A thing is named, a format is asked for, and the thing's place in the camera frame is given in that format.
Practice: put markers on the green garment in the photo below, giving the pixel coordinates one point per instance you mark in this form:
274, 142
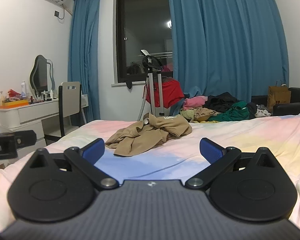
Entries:
230, 115

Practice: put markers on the beige patterned garment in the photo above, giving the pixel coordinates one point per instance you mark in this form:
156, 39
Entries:
203, 113

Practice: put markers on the yellow garment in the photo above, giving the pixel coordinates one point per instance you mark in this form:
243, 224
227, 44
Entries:
211, 121

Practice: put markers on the beige chair with black frame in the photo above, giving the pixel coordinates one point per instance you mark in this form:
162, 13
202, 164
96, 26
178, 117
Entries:
70, 100

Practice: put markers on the black wall plug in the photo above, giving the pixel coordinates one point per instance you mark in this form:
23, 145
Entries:
57, 14

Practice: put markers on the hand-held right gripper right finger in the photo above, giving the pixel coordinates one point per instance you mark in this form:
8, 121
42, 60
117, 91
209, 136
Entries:
211, 150

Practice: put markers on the orange box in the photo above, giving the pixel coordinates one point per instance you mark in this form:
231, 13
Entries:
15, 103

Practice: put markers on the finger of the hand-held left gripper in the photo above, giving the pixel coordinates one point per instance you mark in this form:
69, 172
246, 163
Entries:
26, 138

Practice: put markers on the group of cosmetics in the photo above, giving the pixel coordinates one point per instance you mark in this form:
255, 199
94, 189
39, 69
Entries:
43, 97

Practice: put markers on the dark framed window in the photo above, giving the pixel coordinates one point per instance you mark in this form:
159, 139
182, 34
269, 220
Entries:
140, 30

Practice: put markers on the garment steamer on stand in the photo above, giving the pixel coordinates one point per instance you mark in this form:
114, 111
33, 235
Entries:
152, 90

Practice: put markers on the yellow-green fuzzy garment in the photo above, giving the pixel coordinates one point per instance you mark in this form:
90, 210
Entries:
187, 114

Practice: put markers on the white grey garment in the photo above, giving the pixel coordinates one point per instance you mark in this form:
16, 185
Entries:
263, 111

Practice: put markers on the narrow blue curtain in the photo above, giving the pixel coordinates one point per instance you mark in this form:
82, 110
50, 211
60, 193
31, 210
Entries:
83, 55

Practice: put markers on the brown paper bag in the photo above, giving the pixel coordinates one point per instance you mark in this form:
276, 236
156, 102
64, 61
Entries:
278, 96

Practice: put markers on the red garment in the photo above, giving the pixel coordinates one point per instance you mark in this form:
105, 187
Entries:
170, 92

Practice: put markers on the wide blue curtain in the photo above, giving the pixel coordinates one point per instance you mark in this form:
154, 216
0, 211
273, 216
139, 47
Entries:
227, 42

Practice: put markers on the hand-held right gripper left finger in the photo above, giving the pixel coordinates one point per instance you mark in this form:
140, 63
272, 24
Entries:
93, 149

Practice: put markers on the white spray bottle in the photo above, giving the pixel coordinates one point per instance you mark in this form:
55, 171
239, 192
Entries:
23, 88

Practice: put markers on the pink garment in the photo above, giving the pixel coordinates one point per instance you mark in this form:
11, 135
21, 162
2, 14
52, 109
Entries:
193, 102

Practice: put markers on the white dressing table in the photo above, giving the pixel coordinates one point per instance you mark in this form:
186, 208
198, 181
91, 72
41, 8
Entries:
32, 115

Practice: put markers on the wavy framed vanity mirror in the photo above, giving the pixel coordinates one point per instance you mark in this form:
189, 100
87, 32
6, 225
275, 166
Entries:
41, 75

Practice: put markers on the cardboard box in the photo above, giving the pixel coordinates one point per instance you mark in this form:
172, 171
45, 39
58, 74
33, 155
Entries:
2, 167

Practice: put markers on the tan shirt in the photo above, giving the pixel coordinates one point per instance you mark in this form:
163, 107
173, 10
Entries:
145, 135

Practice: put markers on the black garment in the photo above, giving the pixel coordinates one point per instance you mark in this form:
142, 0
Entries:
222, 102

